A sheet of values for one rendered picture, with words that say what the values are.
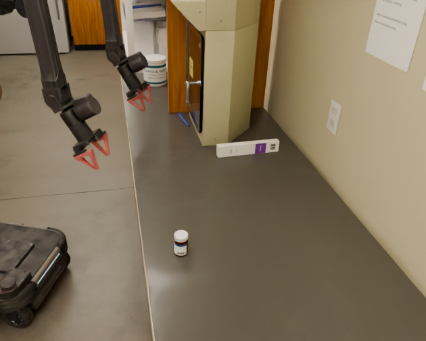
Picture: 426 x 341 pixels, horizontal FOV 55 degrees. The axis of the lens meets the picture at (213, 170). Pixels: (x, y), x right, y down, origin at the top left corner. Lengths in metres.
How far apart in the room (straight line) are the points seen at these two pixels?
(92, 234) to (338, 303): 1.94
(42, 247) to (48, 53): 1.30
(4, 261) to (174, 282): 1.36
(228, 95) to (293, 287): 0.84
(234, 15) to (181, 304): 1.01
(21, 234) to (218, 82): 1.44
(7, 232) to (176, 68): 1.32
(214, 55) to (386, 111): 0.66
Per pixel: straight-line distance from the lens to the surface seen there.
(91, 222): 2.87
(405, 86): 1.25
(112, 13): 1.76
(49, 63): 1.34
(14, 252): 2.38
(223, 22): 1.57
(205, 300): 1.07
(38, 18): 1.31
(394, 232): 1.34
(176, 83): 1.99
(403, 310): 1.18
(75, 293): 2.44
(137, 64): 1.77
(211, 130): 1.70
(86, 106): 1.33
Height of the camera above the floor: 1.75
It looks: 31 degrees down
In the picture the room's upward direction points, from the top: 3 degrees clockwise
